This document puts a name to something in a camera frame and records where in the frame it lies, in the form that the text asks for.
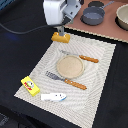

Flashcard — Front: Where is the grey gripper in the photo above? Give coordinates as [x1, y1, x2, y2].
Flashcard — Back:
[62, 0, 81, 25]

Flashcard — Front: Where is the orange bread loaf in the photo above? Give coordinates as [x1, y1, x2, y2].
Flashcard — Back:
[51, 32, 70, 43]

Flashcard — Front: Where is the yellow box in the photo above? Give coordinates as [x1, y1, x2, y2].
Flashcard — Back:
[21, 76, 40, 96]

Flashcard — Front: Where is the white toy fish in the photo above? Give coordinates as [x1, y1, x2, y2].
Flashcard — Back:
[41, 93, 66, 102]

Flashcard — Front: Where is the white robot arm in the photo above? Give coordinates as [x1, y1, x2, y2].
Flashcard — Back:
[43, 0, 82, 26]

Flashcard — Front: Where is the grey saucepan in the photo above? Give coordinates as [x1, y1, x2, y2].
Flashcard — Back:
[82, 1, 112, 26]

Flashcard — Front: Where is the brown stove board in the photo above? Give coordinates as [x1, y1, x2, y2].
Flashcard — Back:
[66, 0, 128, 43]

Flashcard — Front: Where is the beige bowl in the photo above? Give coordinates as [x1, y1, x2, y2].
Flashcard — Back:
[116, 4, 128, 30]

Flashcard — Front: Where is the beige round plate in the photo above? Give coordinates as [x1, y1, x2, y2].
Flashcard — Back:
[56, 55, 85, 79]

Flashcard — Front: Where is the white striped placemat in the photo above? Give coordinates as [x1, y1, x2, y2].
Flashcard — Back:
[15, 34, 116, 128]

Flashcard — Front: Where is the knife with wooden handle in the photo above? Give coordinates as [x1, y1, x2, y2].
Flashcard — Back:
[59, 50, 99, 63]

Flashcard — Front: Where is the fork with wooden handle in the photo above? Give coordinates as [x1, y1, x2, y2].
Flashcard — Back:
[45, 71, 87, 90]

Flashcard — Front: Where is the black cable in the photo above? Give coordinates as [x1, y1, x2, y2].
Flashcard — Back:
[0, 21, 51, 35]

